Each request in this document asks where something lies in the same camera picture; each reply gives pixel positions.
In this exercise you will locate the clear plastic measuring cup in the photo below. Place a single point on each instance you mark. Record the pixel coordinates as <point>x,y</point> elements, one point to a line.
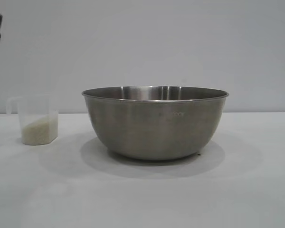
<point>35,107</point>

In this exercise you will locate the white rice grains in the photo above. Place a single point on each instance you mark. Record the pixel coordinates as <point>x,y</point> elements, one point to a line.
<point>36,135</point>

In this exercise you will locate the stainless steel mixing bowl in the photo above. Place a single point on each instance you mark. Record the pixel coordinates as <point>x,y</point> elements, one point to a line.
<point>154,130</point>

